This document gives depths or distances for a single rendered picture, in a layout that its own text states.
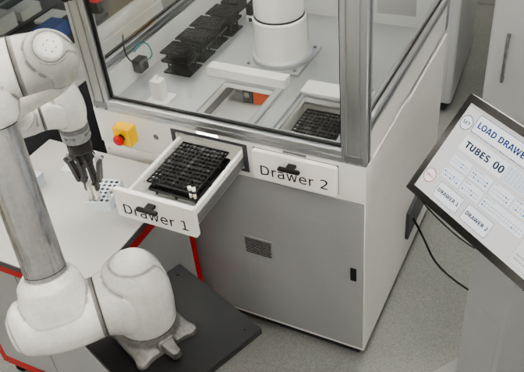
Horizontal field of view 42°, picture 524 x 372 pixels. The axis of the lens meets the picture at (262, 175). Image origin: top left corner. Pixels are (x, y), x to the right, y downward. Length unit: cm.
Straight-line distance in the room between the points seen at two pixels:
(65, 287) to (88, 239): 58
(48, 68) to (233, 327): 83
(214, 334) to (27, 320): 48
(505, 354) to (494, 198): 57
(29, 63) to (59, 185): 105
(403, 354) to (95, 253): 126
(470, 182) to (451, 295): 119
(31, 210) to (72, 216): 74
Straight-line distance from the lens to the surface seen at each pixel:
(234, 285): 272
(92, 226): 227
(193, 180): 212
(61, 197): 242
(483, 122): 187
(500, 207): 178
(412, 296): 294
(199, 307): 191
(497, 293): 201
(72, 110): 206
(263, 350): 277
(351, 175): 208
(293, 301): 262
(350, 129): 197
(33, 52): 147
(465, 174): 185
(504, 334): 209
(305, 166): 210
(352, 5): 178
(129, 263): 168
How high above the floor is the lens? 220
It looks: 38 degrees down
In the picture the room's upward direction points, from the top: 6 degrees counter-clockwise
